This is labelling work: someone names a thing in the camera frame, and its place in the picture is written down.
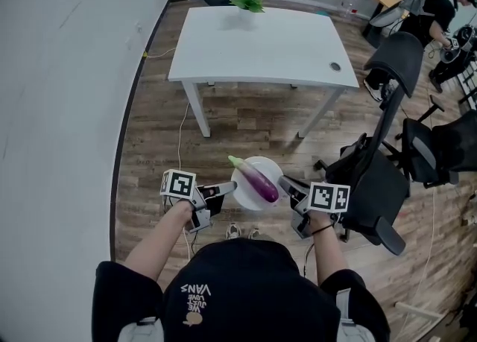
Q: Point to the black wristband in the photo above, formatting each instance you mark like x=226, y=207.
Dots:
x=322, y=229

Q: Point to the blue cloth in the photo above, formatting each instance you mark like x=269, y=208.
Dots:
x=321, y=13

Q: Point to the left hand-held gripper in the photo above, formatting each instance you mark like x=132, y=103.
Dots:
x=179, y=184

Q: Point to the grey sneaker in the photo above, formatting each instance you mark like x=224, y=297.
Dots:
x=254, y=232
x=233, y=230

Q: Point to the white desk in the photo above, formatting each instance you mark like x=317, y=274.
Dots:
x=261, y=53

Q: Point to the black office chair with headrest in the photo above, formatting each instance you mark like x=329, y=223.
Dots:
x=369, y=187

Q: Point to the person's left forearm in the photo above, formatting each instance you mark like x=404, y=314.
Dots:
x=164, y=236

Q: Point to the black t-shirt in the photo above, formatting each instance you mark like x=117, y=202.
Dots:
x=123, y=296

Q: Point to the black mesh office chair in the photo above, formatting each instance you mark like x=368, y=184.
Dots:
x=447, y=147

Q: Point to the clear plastic bottle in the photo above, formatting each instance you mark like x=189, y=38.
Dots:
x=352, y=3

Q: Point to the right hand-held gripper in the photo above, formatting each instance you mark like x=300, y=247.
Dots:
x=328, y=198

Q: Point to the purple eggplant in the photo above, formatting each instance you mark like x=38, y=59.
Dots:
x=257, y=182

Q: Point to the white round plate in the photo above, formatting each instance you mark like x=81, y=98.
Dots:
x=269, y=168

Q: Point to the person's right forearm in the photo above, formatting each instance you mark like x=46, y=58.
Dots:
x=324, y=251

